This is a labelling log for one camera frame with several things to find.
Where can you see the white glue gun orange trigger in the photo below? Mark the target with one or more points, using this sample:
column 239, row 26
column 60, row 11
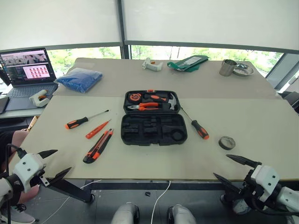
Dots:
column 38, row 99
column 151, row 65

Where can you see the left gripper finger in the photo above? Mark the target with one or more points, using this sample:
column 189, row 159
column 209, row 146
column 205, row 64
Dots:
column 47, row 154
column 59, row 176

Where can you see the dark tablet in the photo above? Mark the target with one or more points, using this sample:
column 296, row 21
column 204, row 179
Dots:
column 3, row 105

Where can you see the black table leg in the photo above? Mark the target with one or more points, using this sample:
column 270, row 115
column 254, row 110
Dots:
column 74, row 190

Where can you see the grey rounded robot knee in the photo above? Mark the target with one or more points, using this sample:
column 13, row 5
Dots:
column 125, row 213
column 181, row 214

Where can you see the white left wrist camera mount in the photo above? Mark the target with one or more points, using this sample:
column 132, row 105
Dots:
column 26, row 166

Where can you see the orange black tape measure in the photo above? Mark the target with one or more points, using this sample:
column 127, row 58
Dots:
column 135, row 97

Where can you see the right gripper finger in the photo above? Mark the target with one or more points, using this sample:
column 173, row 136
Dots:
column 243, row 160
column 230, row 182

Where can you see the grey window frame post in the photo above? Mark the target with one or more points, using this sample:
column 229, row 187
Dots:
column 122, row 28

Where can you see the green pouch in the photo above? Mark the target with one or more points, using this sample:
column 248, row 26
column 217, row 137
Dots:
column 189, row 63

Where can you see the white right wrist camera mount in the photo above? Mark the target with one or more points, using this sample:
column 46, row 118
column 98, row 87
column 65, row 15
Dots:
column 267, row 177

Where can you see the grey sneaker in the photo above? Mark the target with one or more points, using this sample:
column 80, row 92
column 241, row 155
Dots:
column 16, row 213

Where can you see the metal cup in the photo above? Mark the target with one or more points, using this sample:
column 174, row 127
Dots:
column 226, row 68

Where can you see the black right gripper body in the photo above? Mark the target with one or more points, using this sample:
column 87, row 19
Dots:
column 253, row 189

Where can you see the grey rounded robot left knee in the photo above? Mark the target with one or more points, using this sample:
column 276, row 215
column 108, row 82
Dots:
column 125, row 213

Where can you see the orange black utility knife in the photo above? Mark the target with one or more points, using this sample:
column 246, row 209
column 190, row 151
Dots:
column 97, row 148

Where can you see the blue plastic bag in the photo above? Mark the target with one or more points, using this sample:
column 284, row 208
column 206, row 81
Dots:
column 79, row 79

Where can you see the metal dish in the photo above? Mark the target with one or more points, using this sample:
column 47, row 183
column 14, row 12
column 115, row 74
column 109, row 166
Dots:
column 244, row 71

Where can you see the open grey laptop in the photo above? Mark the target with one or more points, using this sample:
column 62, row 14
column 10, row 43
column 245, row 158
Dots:
column 25, row 67

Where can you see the black plastic tool case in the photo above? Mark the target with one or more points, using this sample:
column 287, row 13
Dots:
column 154, row 129

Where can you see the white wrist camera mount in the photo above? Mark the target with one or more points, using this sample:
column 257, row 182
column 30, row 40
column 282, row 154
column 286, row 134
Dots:
column 26, row 166
column 267, row 177

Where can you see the black table crossbar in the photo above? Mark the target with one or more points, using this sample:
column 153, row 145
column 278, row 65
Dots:
column 151, row 185

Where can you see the orange tester pen screwdriver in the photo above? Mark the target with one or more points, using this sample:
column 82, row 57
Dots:
column 94, row 131

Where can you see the grey rounded robot right knee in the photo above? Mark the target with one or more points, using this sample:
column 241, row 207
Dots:
column 181, row 214

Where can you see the grey tape roll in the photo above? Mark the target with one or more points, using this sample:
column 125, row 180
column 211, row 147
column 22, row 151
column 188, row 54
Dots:
column 226, row 142

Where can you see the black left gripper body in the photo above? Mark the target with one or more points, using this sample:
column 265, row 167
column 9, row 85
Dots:
column 41, row 175

